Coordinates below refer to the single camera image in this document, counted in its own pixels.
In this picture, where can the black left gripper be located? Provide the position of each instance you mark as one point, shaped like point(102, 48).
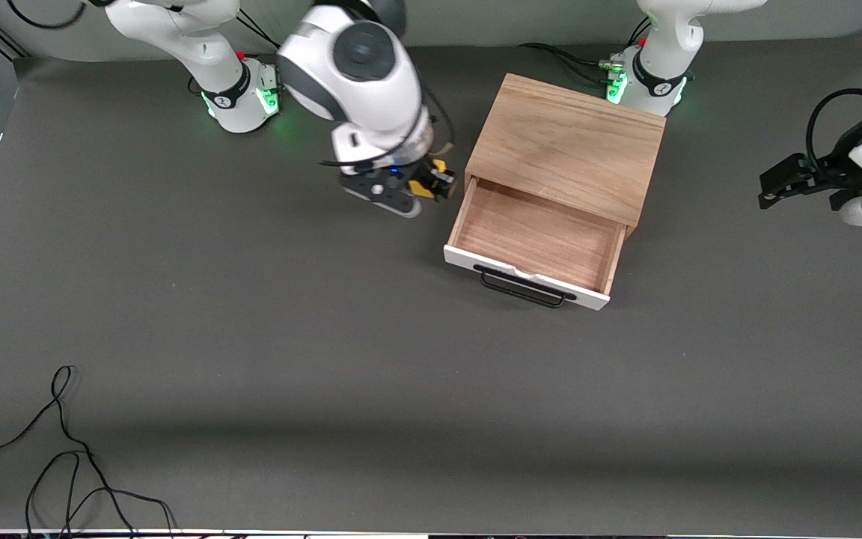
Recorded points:
point(829, 175)

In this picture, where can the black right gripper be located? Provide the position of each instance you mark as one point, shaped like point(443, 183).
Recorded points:
point(426, 173)

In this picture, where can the yellow cube block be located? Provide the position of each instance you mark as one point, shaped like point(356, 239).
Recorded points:
point(423, 189)

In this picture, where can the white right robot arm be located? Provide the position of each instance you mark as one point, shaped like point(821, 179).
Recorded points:
point(364, 75)

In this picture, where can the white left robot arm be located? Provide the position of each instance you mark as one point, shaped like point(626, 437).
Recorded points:
point(663, 37)

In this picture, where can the wooden drawer cabinet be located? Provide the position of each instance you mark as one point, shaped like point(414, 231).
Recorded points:
point(566, 146)

